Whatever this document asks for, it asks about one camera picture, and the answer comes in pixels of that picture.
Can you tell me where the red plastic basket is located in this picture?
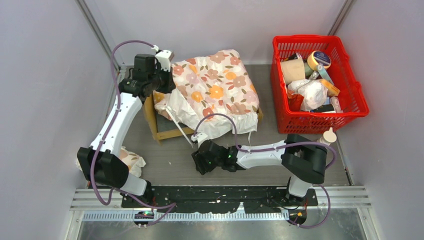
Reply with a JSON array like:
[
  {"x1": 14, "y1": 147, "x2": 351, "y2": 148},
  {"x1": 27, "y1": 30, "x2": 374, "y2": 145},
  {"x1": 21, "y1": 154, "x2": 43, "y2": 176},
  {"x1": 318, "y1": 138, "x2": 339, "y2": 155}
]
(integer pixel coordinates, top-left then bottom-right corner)
[{"x1": 270, "y1": 34, "x2": 370, "y2": 134}]

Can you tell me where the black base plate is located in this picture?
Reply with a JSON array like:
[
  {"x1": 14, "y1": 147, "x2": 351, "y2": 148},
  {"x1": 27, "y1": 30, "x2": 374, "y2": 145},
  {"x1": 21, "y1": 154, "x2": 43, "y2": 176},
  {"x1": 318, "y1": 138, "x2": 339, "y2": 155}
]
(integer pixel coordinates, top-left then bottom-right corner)
[{"x1": 139, "y1": 186, "x2": 318, "y2": 214}]

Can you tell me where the small floral pillow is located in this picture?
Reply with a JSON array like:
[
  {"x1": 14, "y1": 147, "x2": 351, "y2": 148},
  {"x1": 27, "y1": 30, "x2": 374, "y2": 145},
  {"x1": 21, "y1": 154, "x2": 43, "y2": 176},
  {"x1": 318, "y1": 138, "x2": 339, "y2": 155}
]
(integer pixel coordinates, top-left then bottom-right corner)
[{"x1": 75, "y1": 147, "x2": 146, "y2": 178}]

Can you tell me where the large floral cushion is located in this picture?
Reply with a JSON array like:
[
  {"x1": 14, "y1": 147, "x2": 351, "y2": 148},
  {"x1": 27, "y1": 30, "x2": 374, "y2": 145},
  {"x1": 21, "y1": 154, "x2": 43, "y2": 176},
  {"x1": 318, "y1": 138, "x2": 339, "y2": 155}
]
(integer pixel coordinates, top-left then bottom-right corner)
[{"x1": 163, "y1": 49, "x2": 260, "y2": 130}]

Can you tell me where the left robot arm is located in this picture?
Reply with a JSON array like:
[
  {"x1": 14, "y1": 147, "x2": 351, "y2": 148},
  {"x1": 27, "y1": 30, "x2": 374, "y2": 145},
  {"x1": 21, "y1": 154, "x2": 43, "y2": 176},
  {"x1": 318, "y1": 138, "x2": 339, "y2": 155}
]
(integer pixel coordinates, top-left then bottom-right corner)
[{"x1": 77, "y1": 50, "x2": 176, "y2": 207}]

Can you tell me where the green bottle with beige cap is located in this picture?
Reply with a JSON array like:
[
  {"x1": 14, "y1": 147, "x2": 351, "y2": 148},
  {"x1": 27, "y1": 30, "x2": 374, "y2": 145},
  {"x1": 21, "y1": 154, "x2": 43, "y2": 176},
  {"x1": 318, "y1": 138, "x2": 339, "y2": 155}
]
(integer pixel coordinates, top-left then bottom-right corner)
[{"x1": 317, "y1": 127, "x2": 337, "y2": 146}]

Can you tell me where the white crumpled plastic bag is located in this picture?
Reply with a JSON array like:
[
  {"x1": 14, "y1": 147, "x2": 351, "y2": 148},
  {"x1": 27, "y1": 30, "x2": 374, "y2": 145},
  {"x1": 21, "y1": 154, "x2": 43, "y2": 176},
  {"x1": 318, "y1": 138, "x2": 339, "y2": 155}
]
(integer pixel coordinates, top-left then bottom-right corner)
[{"x1": 287, "y1": 79, "x2": 328, "y2": 112}]

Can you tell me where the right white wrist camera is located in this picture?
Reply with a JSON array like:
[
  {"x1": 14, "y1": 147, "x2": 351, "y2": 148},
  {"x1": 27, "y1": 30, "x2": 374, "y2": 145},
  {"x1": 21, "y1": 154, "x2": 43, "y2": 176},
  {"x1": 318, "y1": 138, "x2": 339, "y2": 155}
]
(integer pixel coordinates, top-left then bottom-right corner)
[{"x1": 190, "y1": 132, "x2": 210, "y2": 148}]

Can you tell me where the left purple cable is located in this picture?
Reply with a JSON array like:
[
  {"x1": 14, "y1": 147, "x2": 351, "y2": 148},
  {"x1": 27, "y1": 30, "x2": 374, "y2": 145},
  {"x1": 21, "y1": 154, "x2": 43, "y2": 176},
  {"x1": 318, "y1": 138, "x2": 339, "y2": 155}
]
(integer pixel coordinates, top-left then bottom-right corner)
[{"x1": 89, "y1": 39, "x2": 178, "y2": 228}]

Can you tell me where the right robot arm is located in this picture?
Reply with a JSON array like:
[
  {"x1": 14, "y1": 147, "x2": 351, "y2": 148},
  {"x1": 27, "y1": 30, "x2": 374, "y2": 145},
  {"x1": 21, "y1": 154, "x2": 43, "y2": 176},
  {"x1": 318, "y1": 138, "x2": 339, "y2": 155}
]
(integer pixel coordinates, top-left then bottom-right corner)
[{"x1": 191, "y1": 133, "x2": 331, "y2": 205}]

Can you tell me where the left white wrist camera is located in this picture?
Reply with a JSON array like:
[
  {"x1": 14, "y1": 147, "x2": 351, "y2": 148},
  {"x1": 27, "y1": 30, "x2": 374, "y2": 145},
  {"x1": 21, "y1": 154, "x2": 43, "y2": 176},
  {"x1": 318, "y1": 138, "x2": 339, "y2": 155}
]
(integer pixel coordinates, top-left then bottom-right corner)
[{"x1": 155, "y1": 49, "x2": 175, "y2": 72}]

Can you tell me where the yellow tape roll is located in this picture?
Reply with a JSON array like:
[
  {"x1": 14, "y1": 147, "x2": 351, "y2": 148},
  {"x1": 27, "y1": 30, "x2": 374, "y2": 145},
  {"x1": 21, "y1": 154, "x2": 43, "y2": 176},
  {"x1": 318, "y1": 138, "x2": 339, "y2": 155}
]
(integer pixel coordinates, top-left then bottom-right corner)
[{"x1": 306, "y1": 50, "x2": 332, "y2": 71}]

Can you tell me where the wooden pet bed frame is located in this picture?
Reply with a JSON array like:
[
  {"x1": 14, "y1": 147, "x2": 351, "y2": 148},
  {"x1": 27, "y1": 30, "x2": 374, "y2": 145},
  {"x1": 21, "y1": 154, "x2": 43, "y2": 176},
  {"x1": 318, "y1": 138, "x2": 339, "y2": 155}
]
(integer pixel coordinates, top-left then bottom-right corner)
[{"x1": 143, "y1": 92, "x2": 263, "y2": 142}]

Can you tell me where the aluminium rail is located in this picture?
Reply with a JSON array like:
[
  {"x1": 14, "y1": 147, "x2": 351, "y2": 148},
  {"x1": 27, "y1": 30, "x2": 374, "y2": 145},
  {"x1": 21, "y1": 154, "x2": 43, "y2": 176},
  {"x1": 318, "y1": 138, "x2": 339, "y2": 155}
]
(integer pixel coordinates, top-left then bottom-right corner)
[{"x1": 70, "y1": 186, "x2": 372, "y2": 222}]

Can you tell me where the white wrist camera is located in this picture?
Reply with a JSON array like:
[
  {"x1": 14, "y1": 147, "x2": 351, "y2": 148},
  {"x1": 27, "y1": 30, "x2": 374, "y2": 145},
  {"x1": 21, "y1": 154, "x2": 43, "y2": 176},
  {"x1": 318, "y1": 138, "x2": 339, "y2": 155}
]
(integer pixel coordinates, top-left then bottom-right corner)
[
  {"x1": 190, "y1": 132, "x2": 210, "y2": 148},
  {"x1": 155, "y1": 49, "x2": 175, "y2": 72}
]

